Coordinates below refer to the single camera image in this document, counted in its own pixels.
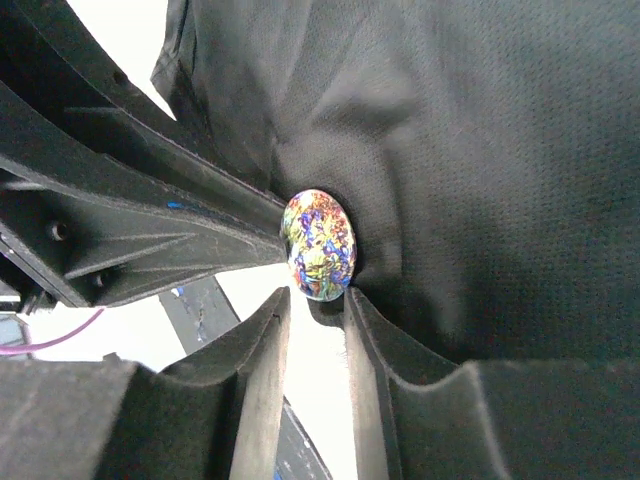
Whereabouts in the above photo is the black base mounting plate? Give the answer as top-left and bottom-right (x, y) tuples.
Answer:
(159, 277), (240, 355)

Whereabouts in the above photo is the round multicolour brooch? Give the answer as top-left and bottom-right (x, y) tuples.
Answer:
(280, 189), (357, 303)

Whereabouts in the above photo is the black t-shirt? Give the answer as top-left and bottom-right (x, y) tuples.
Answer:
(152, 1), (639, 359)

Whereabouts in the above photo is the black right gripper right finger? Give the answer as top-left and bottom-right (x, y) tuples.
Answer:
(343, 289), (639, 479)

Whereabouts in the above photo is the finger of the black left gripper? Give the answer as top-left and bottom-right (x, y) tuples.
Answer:
(1, 153), (284, 307)
(1, 1), (282, 235)

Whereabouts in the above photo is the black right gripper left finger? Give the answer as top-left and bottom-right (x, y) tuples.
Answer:
(1, 288), (290, 479)

